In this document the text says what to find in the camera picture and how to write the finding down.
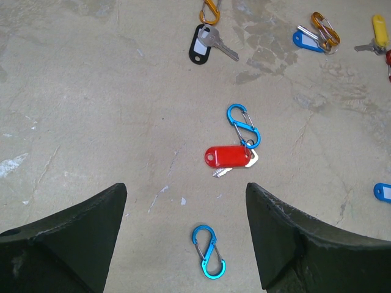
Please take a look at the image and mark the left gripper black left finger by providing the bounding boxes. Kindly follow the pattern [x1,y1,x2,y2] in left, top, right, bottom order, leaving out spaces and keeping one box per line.
[1,183,127,292]

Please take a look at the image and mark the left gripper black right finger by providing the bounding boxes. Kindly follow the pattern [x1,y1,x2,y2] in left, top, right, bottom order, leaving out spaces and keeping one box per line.
[246,183,390,292]

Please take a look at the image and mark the light-blue S carabiner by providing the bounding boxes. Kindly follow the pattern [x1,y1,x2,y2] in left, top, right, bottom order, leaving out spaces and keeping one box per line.
[192,225,227,280]

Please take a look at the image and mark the silver key with blue tag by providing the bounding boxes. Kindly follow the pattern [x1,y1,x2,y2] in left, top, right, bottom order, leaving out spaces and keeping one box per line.
[373,183,391,203]

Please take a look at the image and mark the silver key with red tag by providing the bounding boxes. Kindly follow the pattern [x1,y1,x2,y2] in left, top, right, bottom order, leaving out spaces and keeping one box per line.
[204,139,259,178]

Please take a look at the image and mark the teal S carabiner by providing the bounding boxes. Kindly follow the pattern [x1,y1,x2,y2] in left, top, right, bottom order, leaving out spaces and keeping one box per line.
[227,103,261,150]

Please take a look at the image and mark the silver key with dark-blue tag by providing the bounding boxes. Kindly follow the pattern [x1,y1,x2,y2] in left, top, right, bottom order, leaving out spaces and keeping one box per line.
[293,25,332,54]

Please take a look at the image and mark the red S carabiner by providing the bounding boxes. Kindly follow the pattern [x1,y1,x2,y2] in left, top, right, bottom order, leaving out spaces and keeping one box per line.
[386,50,391,81]

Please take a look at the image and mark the orange S carabiner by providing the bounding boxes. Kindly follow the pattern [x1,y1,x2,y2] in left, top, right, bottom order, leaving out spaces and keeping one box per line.
[199,0,222,26]
[311,12,340,51]

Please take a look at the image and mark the silver key with yellow tag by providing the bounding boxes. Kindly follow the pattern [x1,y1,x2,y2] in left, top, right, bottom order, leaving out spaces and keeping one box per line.
[354,14,390,56]

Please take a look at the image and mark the silver key with black tag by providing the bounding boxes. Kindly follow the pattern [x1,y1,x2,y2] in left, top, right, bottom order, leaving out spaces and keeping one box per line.
[189,24,239,65]

